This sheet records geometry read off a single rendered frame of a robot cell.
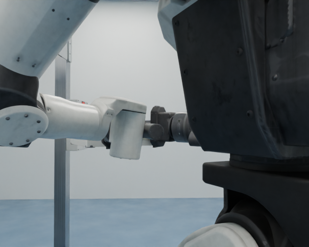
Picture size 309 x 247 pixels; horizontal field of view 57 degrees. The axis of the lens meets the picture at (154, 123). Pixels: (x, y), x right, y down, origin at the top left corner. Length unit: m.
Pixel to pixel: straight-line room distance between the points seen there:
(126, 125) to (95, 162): 3.70
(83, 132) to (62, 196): 1.06
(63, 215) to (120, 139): 1.03
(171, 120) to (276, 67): 0.56
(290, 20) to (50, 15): 0.23
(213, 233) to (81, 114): 0.28
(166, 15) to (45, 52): 0.16
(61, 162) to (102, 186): 2.82
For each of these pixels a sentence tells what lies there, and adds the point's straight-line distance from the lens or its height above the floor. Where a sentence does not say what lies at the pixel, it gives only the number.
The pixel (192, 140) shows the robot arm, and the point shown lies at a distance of 0.75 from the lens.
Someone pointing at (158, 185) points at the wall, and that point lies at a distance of 4.27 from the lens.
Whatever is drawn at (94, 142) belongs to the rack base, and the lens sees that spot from 0.82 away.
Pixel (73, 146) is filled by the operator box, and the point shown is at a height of 0.92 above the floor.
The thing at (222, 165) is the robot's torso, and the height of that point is 0.96.
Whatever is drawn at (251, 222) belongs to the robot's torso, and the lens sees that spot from 0.37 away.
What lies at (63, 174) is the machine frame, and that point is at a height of 0.78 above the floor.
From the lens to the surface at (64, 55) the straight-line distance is 1.51.
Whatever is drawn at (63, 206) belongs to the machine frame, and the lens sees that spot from 1.55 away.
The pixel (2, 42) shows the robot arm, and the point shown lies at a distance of 0.36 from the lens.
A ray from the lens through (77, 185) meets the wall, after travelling 4.37.
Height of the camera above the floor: 1.01
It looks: 1 degrees up
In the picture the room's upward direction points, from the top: straight up
